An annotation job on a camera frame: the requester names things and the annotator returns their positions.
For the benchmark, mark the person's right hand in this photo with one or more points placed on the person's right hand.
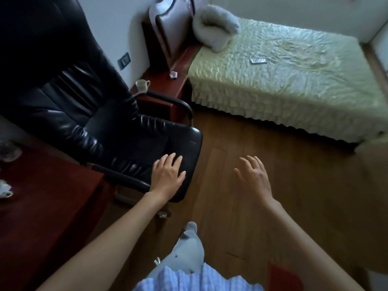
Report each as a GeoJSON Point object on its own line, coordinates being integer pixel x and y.
{"type": "Point", "coordinates": [256, 186]}

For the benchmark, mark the person's left hand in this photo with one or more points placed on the person's left hand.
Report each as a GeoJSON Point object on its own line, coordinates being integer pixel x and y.
{"type": "Point", "coordinates": [165, 181]}

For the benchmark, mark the person's right thumb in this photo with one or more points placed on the person's right thumb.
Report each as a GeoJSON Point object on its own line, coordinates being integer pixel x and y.
{"type": "Point", "coordinates": [239, 175]}

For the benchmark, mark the person's right little finger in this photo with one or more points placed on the person's right little finger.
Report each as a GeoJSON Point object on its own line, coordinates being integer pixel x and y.
{"type": "Point", "coordinates": [265, 175]}

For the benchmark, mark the person's left little finger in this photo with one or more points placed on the person's left little finger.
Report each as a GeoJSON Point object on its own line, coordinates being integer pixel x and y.
{"type": "Point", "coordinates": [155, 167]}

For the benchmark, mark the person's left thumb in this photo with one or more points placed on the person's left thumb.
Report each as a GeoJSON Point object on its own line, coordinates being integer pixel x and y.
{"type": "Point", "coordinates": [182, 177]}

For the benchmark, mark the person's right middle finger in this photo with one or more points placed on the person's right middle finger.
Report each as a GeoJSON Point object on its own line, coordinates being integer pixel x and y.
{"type": "Point", "coordinates": [253, 163]}

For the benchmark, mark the person's left middle finger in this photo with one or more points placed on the person's left middle finger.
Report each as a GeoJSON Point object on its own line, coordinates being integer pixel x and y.
{"type": "Point", "coordinates": [171, 160]}

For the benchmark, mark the person's left forearm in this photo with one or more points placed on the person's left forearm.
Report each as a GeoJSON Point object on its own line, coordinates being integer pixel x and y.
{"type": "Point", "coordinates": [106, 245]}

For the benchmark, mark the person's right forearm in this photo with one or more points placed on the person's right forearm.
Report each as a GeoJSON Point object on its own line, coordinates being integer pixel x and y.
{"type": "Point", "coordinates": [306, 248]}

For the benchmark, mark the grey sock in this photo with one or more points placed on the grey sock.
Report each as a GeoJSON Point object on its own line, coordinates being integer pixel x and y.
{"type": "Point", "coordinates": [191, 227]}

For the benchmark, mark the red wooden nightstand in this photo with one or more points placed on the red wooden nightstand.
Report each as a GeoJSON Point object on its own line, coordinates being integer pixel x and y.
{"type": "Point", "coordinates": [160, 93]}

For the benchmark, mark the grey trouser leg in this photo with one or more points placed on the grey trouser leg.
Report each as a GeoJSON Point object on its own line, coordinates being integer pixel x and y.
{"type": "Point", "coordinates": [185, 254]}

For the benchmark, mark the white mug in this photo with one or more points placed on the white mug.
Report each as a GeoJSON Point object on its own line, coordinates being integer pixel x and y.
{"type": "Point", "coordinates": [141, 86]}

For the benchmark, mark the black leather office chair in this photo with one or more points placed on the black leather office chair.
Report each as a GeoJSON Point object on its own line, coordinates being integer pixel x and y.
{"type": "Point", "coordinates": [91, 118]}

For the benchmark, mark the small white box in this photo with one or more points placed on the small white box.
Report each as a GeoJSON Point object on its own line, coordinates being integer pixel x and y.
{"type": "Point", "coordinates": [173, 74]}

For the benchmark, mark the bed with pale green bedspread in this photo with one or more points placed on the bed with pale green bedspread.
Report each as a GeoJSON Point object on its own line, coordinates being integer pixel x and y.
{"type": "Point", "coordinates": [288, 75]}

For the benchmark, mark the red flat object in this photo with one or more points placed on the red flat object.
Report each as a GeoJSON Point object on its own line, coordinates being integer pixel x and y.
{"type": "Point", "coordinates": [283, 278]}

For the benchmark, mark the blue checked shirt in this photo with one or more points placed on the blue checked shirt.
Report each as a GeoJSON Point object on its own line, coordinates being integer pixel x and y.
{"type": "Point", "coordinates": [200, 281]}

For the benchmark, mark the red wooden desk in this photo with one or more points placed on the red wooden desk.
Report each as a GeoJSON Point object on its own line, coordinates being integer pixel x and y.
{"type": "Point", "coordinates": [42, 215]}

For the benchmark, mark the padded white wooden headboard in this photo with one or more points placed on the padded white wooden headboard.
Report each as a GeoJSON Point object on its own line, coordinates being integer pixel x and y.
{"type": "Point", "coordinates": [169, 27]}

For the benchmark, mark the white folded pillow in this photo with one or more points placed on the white folded pillow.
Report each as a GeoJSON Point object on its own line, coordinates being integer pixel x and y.
{"type": "Point", "coordinates": [213, 24]}

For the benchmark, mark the clear glass ashtray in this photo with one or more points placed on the clear glass ashtray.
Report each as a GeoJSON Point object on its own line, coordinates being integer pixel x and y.
{"type": "Point", "coordinates": [9, 151]}

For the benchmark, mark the small white teacup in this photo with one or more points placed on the small white teacup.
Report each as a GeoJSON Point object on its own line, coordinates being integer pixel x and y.
{"type": "Point", "coordinates": [4, 189]}

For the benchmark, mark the dark wall socket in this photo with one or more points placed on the dark wall socket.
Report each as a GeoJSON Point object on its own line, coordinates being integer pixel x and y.
{"type": "Point", "coordinates": [124, 61]}

